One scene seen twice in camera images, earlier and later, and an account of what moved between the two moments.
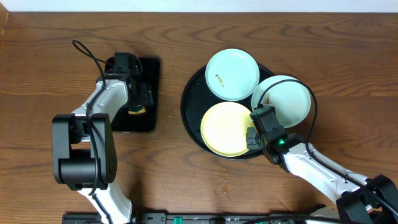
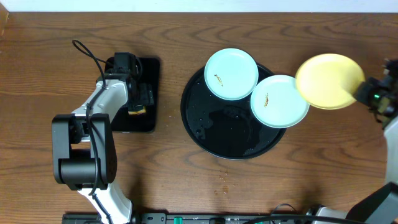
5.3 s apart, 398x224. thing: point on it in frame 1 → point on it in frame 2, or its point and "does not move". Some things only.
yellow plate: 224,129 → 328,81
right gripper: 250,134 → 363,94
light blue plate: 232,74 does not move
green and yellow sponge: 142,111 does not move
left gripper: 142,97 does not move
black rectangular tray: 126,121 does not move
